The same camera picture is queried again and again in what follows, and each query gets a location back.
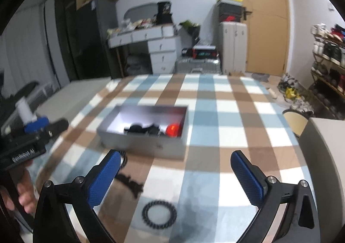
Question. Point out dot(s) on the desk clutter pile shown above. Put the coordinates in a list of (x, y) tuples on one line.
[(134, 25)]

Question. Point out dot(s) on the person's left hand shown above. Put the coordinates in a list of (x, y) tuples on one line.
[(27, 194)]

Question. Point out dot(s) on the small wooden stool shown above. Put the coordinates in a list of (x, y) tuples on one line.
[(237, 73)]

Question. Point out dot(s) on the white storage crate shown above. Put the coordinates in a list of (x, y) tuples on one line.
[(40, 94)]

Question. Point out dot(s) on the black bag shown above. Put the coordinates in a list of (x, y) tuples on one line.
[(24, 90)]

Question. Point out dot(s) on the beige slippers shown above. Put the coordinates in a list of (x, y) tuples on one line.
[(272, 93)]

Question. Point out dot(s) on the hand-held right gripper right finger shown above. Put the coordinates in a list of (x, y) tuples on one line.
[(246, 181)]

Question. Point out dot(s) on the white suitcase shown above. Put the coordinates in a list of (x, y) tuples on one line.
[(233, 48)]

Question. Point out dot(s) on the silver suitcase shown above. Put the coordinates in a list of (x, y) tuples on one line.
[(196, 66)]

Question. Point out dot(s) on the wooden door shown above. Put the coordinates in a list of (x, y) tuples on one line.
[(266, 30)]

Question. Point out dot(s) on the shoe rack with shoes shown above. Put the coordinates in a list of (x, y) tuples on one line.
[(331, 51)]

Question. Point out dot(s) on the silver cardboard box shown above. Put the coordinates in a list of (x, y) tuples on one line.
[(151, 147)]

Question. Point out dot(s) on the grey cloth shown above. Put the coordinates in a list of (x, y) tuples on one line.
[(261, 77)]

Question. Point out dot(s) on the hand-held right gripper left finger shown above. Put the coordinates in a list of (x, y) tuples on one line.
[(103, 181)]

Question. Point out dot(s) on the grey rounded mirror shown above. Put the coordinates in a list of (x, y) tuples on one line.
[(140, 11)]

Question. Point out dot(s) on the red round badge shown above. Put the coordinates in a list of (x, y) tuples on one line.
[(172, 130)]

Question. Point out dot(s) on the black shoe box red logo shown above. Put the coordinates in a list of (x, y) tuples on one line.
[(230, 15)]

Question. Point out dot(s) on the wooden shoe rack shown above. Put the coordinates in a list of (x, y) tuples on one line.
[(323, 81)]

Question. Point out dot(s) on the white cylindrical bottle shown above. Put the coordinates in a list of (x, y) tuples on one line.
[(24, 110)]

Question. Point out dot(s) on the black container with label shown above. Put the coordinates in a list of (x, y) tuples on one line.
[(164, 15)]

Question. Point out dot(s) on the white desk with drawers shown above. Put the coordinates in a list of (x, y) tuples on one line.
[(161, 51)]

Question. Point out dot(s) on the black hair accessory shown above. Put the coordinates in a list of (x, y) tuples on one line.
[(142, 128)]

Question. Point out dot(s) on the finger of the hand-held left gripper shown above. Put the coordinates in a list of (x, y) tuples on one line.
[(35, 125), (55, 127)]

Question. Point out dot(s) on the pile of loose shoes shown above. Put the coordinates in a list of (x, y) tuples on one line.
[(293, 94)]

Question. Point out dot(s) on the grey bag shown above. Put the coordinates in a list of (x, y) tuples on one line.
[(138, 65)]

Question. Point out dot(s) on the black wrapped flower bouquet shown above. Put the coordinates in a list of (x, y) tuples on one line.
[(192, 31)]

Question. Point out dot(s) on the round black rimmed bin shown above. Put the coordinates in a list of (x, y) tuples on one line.
[(293, 123)]

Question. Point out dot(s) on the black hair clip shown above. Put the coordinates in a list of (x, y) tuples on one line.
[(130, 183)]

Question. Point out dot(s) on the white curtain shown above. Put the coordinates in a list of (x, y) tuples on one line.
[(27, 51)]

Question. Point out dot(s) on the grey shoe box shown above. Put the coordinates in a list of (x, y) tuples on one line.
[(229, 5)]

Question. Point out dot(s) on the black and red box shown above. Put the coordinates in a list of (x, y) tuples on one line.
[(204, 52)]

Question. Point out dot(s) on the dark wardrobe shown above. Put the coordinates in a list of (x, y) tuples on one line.
[(66, 30)]

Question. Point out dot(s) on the small black box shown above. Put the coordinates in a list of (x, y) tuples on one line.
[(186, 52)]

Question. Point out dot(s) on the dark grey fridge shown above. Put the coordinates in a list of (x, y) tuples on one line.
[(97, 40)]

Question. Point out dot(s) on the grey mattress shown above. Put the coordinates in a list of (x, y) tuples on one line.
[(78, 92)]

